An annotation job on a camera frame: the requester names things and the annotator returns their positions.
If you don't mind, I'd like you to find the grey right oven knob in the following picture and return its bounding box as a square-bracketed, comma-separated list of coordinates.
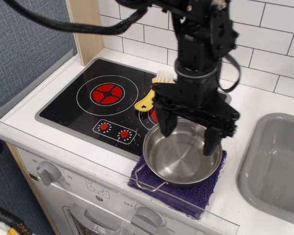
[131, 207, 162, 235]

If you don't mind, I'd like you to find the yellow object bottom left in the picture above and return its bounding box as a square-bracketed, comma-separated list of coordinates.
[7, 227, 19, 235]

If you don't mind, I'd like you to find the wooden side post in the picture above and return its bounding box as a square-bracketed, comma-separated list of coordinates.
[66, 0, 104, 67]

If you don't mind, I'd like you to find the stainless steel wok pot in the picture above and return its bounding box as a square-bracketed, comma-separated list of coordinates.
[134, 117, 222, 192]

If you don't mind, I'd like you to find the grey oven knob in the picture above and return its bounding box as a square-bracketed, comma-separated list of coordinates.
[131, 207, 162, 235]
[37, 161, 61, 186]

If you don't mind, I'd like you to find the yellow dish brush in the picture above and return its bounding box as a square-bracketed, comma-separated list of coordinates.
[134, 70, 175, 112]

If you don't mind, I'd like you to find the grey oven door handle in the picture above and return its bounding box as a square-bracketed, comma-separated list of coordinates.
[70, 204, 132, 235]

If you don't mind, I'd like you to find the grey sink basin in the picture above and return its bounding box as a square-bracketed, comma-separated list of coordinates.
[237, 113, 294, 224]

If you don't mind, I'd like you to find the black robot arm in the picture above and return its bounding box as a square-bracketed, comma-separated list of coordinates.
[120, 0, 240, 156]

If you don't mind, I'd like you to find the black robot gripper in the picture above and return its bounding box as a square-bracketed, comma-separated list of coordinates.
[152, 62, 240, 156]

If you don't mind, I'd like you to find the black toy stovetop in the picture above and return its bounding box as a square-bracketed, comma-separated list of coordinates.
[34, 57, 232, 163]

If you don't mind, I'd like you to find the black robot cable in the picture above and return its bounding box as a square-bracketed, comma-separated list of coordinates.
[2, 0, 147, 35]

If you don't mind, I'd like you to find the purple cloth napkin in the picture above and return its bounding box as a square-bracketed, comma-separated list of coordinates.
[127, 150, 227, 219]

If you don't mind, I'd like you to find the grey left oven knob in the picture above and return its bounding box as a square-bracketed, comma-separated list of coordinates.
[37, 161, 61, 186]

